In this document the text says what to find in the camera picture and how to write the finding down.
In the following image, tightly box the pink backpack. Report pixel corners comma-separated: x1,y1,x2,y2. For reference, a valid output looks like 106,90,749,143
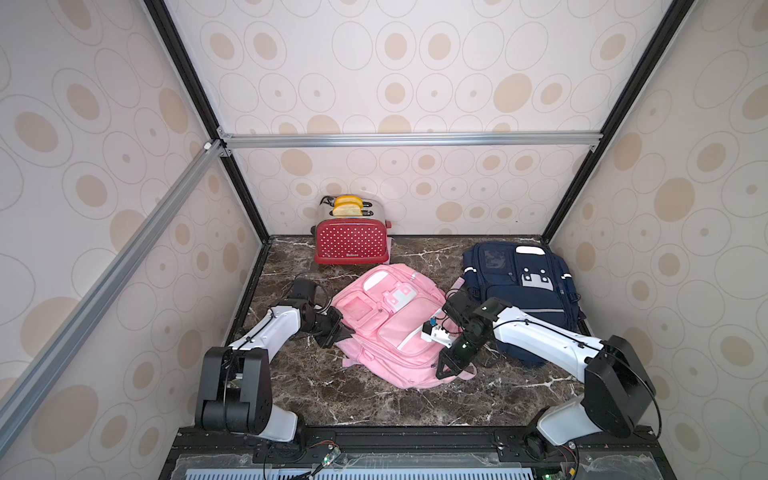
331,264,476,389

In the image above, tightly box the navy blue backpack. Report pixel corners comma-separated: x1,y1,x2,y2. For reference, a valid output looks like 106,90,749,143
463,242,598,381

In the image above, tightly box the red polka dot toaster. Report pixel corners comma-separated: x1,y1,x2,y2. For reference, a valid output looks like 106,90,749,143
311,195,391,265

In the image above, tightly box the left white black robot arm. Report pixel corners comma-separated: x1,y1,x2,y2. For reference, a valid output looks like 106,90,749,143
194,278,354,443

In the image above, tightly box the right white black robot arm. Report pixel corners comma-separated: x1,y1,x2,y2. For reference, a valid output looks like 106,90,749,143
421,292,658,458

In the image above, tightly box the right yellow toast slice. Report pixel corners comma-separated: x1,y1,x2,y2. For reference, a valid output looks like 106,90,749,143
332,203,363,218

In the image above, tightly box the yellow toast slice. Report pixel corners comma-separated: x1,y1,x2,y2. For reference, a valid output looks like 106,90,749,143
334,195,364,208
332,203,363,218

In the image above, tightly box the left yellow toast slice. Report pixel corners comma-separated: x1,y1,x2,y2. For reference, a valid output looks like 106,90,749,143
334,195,364,208

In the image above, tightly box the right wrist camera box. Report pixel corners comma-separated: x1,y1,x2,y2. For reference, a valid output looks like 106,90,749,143
421,321,459,347

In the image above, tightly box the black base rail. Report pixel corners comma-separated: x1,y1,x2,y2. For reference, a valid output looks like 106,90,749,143
160,426,675,479

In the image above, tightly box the horizontal aluminium frame bar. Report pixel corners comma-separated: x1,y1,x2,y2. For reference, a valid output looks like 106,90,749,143
223,131,603,149

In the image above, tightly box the diagonal aluminium frame bar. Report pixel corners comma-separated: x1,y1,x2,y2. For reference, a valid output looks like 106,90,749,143
1,139,224,454

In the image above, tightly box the black left corner post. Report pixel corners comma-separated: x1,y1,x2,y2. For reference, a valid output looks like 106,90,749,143
142,0,270,244

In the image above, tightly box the black corner post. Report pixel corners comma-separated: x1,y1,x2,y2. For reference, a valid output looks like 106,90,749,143
541,0,695,244
142,0,270,244

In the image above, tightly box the black right corner post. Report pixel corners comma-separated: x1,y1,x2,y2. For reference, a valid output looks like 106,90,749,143
541,0,695,244

